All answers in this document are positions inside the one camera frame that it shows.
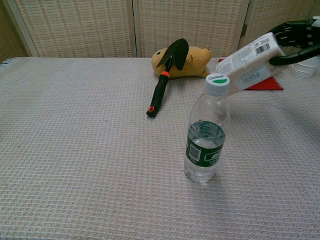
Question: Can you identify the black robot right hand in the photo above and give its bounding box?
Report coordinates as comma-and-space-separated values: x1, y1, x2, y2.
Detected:
267, 19, 320, 67

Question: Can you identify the white tissue pack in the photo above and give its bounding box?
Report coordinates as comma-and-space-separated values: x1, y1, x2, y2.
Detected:
215, 32, 287, 97

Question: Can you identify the white paper cup stack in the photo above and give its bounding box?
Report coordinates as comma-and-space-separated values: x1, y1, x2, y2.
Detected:
289, 55, 320, 79

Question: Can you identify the yellow plush toy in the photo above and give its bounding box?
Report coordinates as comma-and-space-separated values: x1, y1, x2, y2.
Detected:
151, 46, 212, 80

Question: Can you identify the clear plastic water bottle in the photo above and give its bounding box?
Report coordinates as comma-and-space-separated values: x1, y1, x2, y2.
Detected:
184, 72, 231, 185

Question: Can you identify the black garden trowel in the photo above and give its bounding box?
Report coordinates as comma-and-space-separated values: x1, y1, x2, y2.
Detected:
146, 38, 190, 119

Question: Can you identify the woven folding screen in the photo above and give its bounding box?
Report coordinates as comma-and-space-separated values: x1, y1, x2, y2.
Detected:
0, 0, 320, 63

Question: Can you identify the woven beige tablecloth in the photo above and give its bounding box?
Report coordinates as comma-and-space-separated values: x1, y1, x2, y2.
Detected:
0, 56, 320, 240

